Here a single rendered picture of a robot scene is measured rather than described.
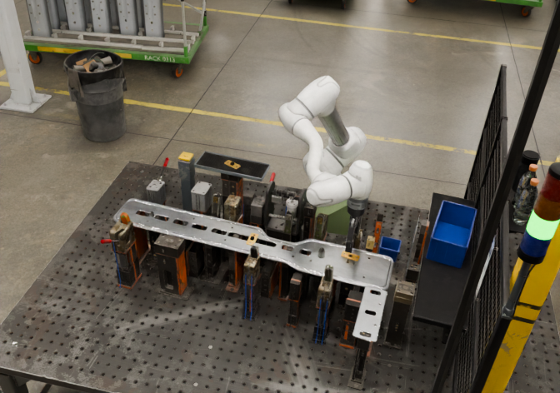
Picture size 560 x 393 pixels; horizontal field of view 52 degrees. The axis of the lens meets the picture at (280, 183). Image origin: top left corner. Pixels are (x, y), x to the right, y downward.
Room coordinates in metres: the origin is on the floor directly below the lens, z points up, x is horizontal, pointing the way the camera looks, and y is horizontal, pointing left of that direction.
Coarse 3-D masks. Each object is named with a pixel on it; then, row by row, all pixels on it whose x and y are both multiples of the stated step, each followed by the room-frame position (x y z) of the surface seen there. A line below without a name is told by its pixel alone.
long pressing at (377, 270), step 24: (144, 216) 2.20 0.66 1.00; (168, 216) 2.21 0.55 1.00; (192, 216) 2.22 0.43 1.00; (192, 240) 2.05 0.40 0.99; (216, 240) 2.05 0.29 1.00; (240, 240) 2.06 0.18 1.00; (264, 240) 2.07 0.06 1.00; (312, 240) 2.08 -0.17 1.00; (288, 264) 1.92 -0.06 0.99; (312, 264) 1.92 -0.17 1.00; (336, 264) 1.92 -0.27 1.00; (360, 264) 1.93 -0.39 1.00; (384, 264) 1.94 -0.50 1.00; (384, 288) 1.79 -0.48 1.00
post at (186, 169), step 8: (192, 160) 2.52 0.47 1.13; (184, 168) 2.49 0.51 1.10; (192, 168) 2.51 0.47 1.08; (184, 176) 2.49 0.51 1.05; (192, 176) 2.51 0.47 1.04; (184, 184) 2.50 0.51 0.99; (192, 184) 2.52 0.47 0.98; (184, 192) 2.50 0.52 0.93; (184, 200) 2.50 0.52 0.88; (184, 208) 2.50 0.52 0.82; (184, 224) 2.49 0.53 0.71
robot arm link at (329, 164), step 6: (324, 150) 2.77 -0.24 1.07; (306, 156) 2.76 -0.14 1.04; (324, 156) 2.72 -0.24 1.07; (330, 156) 2.72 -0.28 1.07; (306, 162) 2.70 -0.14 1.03; (324, 162) 2.68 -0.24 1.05; (330, 162) 2.69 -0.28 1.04; (336, 162) 2.70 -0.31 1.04; (306, 168) 2.69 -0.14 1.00; (324, 168) 2.67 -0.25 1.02; (330, 168) 2.68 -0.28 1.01; (336, 168) 2.69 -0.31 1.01; (336, 174) 2.68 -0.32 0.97
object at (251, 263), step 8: (248, 256) 1.90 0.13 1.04; (248, 264) 1.85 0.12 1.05; (256, 264) 1.86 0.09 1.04; (248, 272) 1.84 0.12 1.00; (256, 272) 1.88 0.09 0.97; (248, 280) 1.84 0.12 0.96; (256, 280) 1.87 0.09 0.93; (248, 288) 1.85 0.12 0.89; (256, 288) 1.88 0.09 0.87; (248, 296) 1.85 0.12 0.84; (256, 296) 1.88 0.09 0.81; (248, 304) 1.85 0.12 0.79; (256, 304) 1.87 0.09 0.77; (248, 312) 1.85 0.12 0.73; (256, 312) 1.87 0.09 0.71; (248, 320) 1.83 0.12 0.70; (256, 320) 1.83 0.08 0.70
